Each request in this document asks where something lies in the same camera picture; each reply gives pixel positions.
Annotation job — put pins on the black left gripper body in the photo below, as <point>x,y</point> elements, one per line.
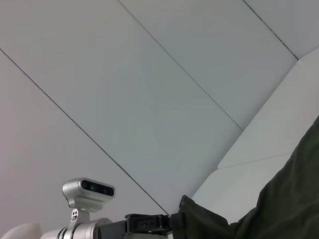
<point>112,230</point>

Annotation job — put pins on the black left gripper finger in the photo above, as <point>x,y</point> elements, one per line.
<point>149,222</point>

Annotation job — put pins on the dark green FREE T-shirt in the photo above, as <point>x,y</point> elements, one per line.
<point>286,199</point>

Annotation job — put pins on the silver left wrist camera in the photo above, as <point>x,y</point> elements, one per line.
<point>87,196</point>

